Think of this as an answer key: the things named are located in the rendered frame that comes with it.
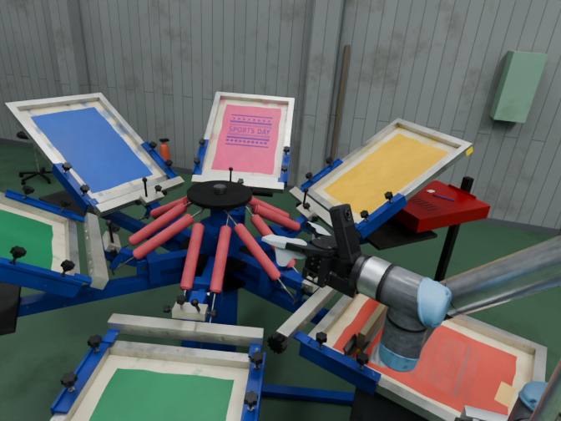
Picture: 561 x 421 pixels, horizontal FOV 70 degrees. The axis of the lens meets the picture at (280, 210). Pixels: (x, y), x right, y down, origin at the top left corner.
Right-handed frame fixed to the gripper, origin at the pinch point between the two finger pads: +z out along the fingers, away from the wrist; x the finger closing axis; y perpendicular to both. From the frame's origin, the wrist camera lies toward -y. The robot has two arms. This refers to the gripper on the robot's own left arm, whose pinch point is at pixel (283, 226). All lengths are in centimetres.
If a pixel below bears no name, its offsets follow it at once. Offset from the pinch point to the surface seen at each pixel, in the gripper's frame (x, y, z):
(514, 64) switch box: 409, -72, 34
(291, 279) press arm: 69, 55, 38
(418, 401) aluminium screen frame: 51, 62, -29
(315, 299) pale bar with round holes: 65, 55, 22
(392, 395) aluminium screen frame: 49, 64, -22
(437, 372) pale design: 72, 63, -30
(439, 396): 62, 64, -34
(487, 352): 95, 60, -41
